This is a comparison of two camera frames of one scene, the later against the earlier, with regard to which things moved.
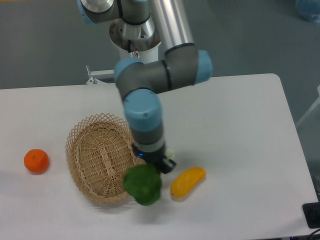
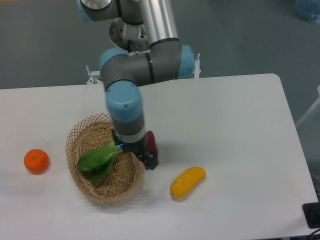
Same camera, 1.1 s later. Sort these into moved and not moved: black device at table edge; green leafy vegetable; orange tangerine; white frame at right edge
Moved: green leafy vegetable
Not moved: white frame at right edge; black device at table edge; orange tangerine
